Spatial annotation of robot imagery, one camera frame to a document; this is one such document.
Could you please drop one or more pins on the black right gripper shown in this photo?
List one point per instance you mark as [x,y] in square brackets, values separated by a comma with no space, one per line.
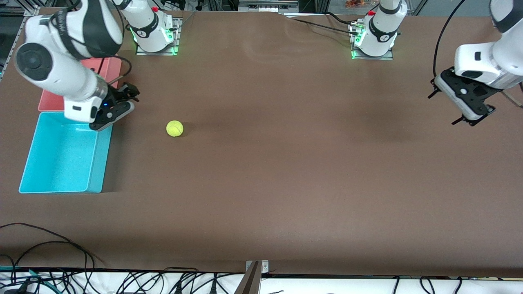
[117,94]

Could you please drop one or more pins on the yellow-green tennis ball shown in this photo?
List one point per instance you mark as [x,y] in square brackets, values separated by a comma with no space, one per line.
[175,128]

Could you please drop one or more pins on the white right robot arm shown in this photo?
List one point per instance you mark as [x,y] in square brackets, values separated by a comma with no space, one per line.
[61,73]

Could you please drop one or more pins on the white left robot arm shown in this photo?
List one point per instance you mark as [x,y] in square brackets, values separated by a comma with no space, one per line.
[506,57]

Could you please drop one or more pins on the pink plastic bin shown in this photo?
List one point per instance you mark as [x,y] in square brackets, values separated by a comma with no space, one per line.
[49,102]

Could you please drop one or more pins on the blue plastic bin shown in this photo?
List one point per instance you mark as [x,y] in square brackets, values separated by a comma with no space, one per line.
[61,163]

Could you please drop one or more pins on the small orange object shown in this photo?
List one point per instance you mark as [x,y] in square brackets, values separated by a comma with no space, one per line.
[355,4]

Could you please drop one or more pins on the grey metal bar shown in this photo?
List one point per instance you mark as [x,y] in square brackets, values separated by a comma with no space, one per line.
[249,283]

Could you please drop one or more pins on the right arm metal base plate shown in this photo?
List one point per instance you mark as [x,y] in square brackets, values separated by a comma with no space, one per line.
[177,38]

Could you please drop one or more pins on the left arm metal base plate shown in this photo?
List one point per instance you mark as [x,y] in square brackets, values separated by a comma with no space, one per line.
[372,58]

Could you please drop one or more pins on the aluminium frame with sockets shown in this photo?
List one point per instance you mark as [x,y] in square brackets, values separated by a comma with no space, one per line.
[265,6]

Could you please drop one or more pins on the small metal bracket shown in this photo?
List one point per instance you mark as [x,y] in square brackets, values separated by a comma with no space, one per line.
[264,267]

